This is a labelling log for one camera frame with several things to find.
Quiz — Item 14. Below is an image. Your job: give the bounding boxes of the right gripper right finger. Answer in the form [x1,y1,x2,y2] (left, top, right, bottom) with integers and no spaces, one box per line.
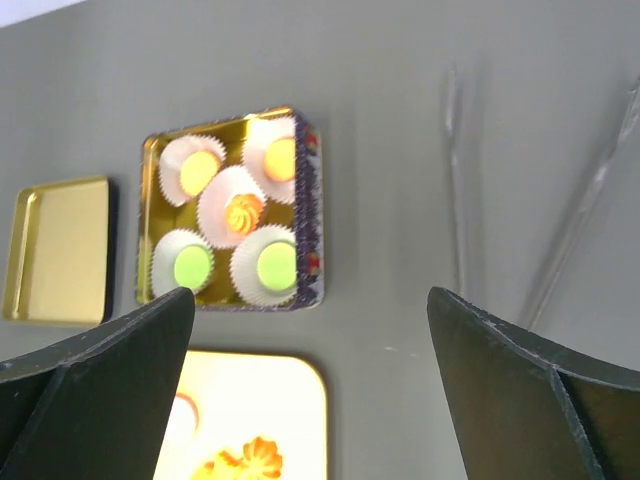
[427,287,639,479]

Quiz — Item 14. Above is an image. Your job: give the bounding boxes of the green sandwich cookie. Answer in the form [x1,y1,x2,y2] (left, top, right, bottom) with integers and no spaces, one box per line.
[174,245,212,291]
[256,241,297,292]

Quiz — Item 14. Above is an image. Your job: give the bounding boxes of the yellow plastic tray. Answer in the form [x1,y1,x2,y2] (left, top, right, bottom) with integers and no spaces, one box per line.
[154,350,329,479]

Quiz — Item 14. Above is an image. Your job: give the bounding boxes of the back-right white paper cup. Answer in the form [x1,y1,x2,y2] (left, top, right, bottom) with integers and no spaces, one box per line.
[242,116,296,204]

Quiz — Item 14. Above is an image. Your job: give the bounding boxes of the gold tin lid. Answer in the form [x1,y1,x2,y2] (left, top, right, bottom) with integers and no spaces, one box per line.
[2,176,119,326]

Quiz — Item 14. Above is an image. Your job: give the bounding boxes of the front-left white paper cup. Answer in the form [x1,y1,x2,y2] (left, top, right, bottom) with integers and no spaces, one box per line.
[150,229,215,297]

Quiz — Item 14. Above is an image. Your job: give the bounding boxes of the pink sandwich cookie upper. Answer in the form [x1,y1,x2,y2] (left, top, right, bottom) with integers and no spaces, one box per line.
[171,393,200,435]

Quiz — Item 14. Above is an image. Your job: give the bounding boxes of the orange round biscuit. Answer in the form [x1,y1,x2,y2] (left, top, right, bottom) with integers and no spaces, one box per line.
[263,137,296,183]

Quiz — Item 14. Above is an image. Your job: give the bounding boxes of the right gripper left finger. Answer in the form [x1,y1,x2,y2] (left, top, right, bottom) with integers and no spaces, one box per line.
[1,288,195,479]

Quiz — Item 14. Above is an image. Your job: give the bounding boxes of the square cookie tin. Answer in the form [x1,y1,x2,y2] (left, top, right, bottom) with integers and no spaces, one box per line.
[135,106,324,312]

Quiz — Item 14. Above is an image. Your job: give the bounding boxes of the orange swirl cookie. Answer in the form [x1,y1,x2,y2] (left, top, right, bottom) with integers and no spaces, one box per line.
[224,193,264,236]
[239,436,283,480]

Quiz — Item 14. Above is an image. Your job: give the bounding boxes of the front-right white paper cup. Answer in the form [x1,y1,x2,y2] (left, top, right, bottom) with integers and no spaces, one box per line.
[230,225,297,307]

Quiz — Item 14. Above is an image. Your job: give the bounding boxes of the orange fish cookie right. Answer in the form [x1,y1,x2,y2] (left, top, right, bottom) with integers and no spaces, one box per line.
[190,450,243,480]

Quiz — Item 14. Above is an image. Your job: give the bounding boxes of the back-left white paper cup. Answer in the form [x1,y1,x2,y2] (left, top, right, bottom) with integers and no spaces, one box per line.
[158,135,227,207]

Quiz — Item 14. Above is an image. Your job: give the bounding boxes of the metal serving tongs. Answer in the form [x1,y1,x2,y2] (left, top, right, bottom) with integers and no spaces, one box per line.
[442,66,639,330]

